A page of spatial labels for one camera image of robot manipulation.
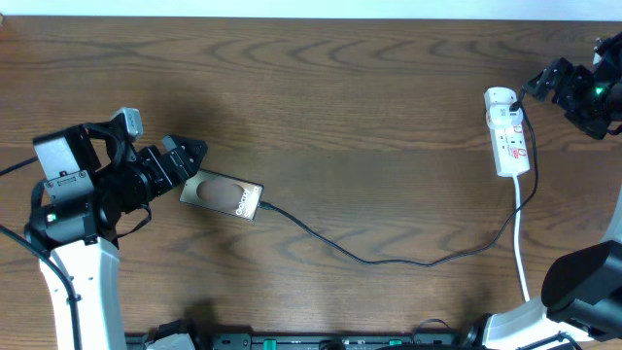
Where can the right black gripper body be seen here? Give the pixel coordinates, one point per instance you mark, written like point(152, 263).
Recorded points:
point(590, 101)

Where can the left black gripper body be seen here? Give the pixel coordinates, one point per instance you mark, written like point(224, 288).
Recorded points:
point(155, 170)

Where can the Galaxy S25 Ultra smartphone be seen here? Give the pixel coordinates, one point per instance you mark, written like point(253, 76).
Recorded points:
point(222, 193)

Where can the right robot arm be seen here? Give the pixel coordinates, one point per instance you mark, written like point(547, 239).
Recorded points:
point(580, 297)

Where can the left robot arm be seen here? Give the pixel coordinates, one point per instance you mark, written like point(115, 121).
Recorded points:
point(93, 177)

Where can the white power strip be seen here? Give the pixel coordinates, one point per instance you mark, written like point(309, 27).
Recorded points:
point(506, 132)

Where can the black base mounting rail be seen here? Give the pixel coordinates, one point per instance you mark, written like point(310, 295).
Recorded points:
point(245, 341)

